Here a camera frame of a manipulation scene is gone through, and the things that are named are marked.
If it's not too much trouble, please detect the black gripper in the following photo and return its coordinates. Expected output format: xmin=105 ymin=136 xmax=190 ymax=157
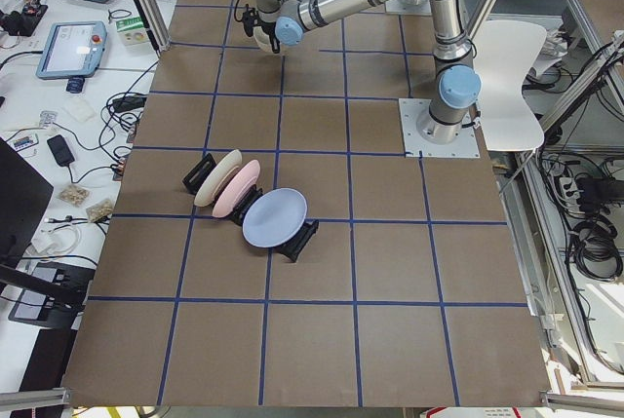
xmin=256 ymin=19 xmax=281 ymax=54

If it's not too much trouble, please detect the cream ceramic bowl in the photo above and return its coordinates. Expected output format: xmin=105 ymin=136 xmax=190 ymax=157
xmin=253 ymin=27 xmax=287 ymax=56

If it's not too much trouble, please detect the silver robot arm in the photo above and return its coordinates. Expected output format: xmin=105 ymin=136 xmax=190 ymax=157
xmin=241 ymin=0 xmax=481 ymax=144

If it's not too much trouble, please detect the green white carton box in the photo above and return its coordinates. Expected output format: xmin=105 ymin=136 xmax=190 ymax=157
xmin=115 ymin=17 xmax=149 ymax=47

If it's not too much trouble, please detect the cream plate in rack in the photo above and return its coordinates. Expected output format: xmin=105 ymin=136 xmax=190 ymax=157
xmin=194 ymin=149 xmax=242 ymax=208

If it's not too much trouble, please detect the pink plate in rack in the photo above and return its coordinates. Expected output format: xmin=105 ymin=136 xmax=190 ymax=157
xmin=212 ymin=160 xmax=261 ymax=218

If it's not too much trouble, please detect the light blue plate in rack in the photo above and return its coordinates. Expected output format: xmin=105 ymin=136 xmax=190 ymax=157
xmin=242 ymin=188 xmax=307 ymax=248

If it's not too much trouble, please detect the near blue teach pendant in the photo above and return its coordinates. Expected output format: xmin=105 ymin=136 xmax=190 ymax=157
xmin=36 ymin=21 xmax=107 ymax=80

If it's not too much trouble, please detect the black dish rack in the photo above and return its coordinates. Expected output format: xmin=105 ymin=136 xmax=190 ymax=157
xmin=182 ymin=154 xmax=319 ymax=262

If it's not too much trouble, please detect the white plastic chair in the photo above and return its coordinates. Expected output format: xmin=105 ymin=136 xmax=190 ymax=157
xmin=473 ymin=19 xmax=546 ymax=152

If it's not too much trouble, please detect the black smartphone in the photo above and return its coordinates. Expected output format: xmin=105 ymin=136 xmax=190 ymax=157
xmin=47 ymin=134 xmax=75 ymax=167

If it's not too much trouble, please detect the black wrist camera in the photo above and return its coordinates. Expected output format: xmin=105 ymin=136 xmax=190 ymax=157
xmin=241 ymin=5 xmax=257 ymax=37

